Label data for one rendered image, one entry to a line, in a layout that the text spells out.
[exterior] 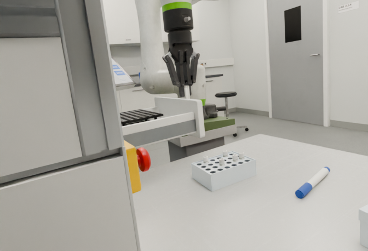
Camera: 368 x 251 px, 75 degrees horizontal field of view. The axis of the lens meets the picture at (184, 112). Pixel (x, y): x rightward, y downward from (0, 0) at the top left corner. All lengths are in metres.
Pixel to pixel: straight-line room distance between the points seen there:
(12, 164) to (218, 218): 0.32
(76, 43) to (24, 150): 0.10
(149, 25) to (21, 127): 0.92
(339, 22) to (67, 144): 3.89
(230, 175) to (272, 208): 0.12
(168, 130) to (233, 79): 4.89
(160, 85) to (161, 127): 0.40
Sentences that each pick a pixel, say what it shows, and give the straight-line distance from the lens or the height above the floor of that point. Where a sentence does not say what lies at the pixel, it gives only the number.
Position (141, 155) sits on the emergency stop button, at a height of 0.89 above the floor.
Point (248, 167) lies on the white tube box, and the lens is 0.57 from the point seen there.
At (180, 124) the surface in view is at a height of 0.87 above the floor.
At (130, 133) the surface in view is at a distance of 0.62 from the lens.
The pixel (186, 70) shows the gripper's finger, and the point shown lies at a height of 1.01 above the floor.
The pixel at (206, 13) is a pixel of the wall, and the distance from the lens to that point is 5.29.
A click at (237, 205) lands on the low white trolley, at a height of 0.76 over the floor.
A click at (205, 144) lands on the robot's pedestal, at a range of 1.06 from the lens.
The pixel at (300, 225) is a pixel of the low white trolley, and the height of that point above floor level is 0.76.
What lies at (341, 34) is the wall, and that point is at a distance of 3.96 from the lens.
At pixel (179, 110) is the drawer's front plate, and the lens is 0.77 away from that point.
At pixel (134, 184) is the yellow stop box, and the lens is 0.38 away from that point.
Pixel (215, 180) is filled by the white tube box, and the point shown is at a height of 0.78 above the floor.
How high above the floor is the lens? 1.01
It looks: 10 degrees down
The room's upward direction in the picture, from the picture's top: 6 degrees counter-clockwise
